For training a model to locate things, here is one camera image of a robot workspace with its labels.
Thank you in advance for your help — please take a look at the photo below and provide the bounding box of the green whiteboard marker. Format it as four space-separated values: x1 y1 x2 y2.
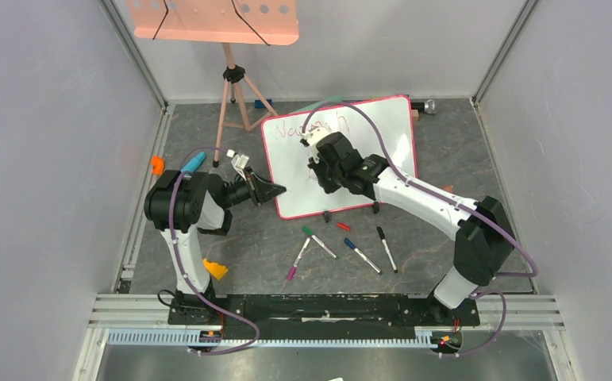
302 225 338 260

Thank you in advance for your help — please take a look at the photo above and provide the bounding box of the purple cable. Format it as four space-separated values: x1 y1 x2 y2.
167 146 261 357
300 99 540 360

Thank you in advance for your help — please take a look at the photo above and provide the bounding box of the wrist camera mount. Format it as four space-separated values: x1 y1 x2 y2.
226 149 249 179
300 127 333 161

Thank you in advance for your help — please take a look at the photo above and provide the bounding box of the black whiteboard marker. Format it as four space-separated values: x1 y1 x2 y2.
376 226 398 274

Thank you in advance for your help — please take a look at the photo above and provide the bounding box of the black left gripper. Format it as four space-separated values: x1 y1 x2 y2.
220 166 285 209

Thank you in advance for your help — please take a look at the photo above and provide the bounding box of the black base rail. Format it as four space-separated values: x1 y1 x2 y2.
167 291 480 341

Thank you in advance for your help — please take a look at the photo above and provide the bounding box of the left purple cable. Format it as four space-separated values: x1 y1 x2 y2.
167 146 261 357

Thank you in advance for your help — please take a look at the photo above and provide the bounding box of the pink music stand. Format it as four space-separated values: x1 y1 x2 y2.
127 0 299 148

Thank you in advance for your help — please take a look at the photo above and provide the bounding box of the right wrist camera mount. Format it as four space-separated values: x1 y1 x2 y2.
300 127 333 161

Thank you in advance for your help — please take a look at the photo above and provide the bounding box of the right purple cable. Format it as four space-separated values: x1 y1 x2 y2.
300 99 540 360

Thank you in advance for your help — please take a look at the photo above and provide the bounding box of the orange toy block at wall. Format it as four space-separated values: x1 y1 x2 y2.
150 156 165 176

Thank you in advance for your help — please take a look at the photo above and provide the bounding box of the orange stair toy block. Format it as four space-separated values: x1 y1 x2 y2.
203 259 229 280

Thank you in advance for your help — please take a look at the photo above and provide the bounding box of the mint green cylinder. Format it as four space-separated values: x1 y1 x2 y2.
291 95 343 114

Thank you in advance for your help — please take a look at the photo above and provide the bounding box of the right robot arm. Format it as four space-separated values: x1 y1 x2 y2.
300 128 514 324

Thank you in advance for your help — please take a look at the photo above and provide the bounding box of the black microphone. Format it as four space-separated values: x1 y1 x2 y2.
410 99 436 115

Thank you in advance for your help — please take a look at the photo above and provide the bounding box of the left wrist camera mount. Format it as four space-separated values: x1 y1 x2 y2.
226 149 249 179

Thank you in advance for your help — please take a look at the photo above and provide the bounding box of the pink framed whiteboard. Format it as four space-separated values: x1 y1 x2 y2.
261 95 418 220

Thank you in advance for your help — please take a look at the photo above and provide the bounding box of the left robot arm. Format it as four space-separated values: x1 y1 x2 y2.
144 167 287 324

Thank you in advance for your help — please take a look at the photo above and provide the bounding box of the blue whiteboard marker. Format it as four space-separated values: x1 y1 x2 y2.
344 237 383 275

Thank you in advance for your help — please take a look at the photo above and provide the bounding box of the purple whiteboard marker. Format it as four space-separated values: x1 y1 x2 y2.
286 237 311 281

